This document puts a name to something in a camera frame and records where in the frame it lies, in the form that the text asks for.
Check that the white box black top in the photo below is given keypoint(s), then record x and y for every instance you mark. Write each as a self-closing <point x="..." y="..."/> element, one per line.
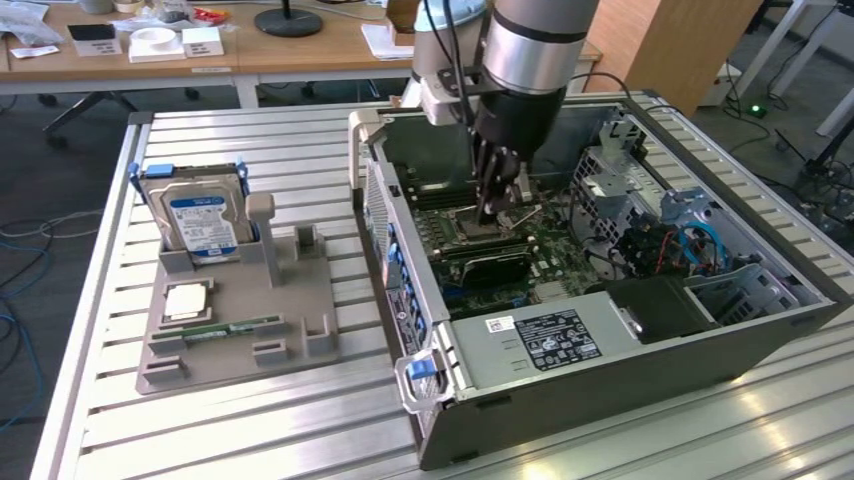
<point x="96" y="47"/>

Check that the white tape roll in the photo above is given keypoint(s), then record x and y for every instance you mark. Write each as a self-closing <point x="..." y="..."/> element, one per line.
<point x="139" y="40"/>

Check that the perforated metal disk bay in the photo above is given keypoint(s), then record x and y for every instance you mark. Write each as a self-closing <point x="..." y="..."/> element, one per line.
<point x="610" y="200"/>

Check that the clear plastic bag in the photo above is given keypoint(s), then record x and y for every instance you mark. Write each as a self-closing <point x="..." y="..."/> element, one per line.
<point x="23" y="22"/>

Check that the wooden cabinet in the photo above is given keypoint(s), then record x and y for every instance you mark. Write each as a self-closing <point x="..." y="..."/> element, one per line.
<point x="701" y="65"/>

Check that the black power strip green light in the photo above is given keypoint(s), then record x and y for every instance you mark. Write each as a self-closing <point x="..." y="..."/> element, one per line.
<point x="757" y="109"/>

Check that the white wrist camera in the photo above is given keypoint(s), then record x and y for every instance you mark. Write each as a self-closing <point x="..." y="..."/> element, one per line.
<point x="443" y="107"/>

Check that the silver chipset heatsink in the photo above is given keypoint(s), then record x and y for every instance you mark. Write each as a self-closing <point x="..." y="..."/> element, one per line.
<point x="550" y="292"/>

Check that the metal socket cover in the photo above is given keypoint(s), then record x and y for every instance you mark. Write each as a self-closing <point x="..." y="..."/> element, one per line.
<point x="530" y="218"/>

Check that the blue release latch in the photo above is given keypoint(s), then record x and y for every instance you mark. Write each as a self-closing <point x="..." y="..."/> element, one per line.
<point x="421" y="372"/>

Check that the white paper stack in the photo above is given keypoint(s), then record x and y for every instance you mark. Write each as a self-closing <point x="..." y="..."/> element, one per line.
<point x="387" y="47"/>

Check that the blue expansion slot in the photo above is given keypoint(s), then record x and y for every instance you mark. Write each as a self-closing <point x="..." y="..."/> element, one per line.
<point x="454" y="291"/>

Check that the grey parts rack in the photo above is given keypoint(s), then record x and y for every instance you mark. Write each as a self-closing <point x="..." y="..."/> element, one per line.
<point x="234" y="360"/>

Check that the grey mug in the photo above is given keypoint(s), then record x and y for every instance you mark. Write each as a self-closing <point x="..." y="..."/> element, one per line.
<point x="96" y="6"/>

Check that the hard disk blue label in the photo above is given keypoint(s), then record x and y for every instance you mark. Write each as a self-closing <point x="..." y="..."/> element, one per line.
<point x="200" y="220"/>

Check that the green black graphics card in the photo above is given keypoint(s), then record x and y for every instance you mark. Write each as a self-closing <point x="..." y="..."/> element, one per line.
<point x="497" y="272"/>

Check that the white labelled box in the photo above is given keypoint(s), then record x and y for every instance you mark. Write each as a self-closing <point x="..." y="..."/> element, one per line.
<point x="200" y="45"/>

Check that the silver CPU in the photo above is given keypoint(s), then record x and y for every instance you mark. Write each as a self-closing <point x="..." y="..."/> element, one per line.
<point x="187" y="300"/>

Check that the blue disk caddy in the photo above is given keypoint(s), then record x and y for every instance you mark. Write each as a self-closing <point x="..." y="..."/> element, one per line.
<point x="160" y="171"/>

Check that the beige tape roll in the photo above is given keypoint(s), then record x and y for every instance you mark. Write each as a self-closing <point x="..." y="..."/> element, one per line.
<point x="127" y="6"/>

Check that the brown cardboard box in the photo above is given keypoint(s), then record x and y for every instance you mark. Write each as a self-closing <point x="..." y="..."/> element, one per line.
<point x="401" y="17"/>

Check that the black round lamp base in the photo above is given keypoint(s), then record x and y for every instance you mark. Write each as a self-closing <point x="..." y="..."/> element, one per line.
<point x="287" y="24"/>

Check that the white control box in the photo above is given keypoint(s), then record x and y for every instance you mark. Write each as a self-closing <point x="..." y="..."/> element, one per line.
<point x="723" y="85"/>

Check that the wooden desk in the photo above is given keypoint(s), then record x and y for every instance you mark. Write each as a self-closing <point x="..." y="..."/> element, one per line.
<point x="300" y="55"/>

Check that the CPU socket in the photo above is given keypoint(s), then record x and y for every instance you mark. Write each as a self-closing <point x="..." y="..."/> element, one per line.
<point x="461" y="230"/>

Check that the grey power supply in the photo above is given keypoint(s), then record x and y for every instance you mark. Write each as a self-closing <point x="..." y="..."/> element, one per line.
<point x="494" y="360"/>

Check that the green motherboard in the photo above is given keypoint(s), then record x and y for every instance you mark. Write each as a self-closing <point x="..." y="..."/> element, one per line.
<point x="554" y="260"/>

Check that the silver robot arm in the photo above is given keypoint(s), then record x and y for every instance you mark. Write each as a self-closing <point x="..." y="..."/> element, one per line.
<point x="534" y="40"/>

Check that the silver disk bay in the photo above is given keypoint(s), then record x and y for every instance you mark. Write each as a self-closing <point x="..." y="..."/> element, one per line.
<point x="754" y="285"/>

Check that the flat white box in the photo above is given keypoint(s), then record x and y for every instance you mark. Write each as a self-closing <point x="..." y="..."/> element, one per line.
<point x="156" y="56"/>

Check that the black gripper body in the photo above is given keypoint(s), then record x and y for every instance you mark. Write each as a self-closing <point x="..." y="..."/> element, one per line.
<point x="521" y="120"/>

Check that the red white card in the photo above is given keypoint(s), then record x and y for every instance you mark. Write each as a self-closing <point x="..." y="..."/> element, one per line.
<point x="34" y="51"/>

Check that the red small item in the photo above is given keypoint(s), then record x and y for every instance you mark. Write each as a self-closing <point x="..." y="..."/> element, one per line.
<point x="208" y="17"/>

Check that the open grey PC case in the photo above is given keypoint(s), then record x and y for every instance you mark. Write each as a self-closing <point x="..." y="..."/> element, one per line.
<point x="601" y="410"/>

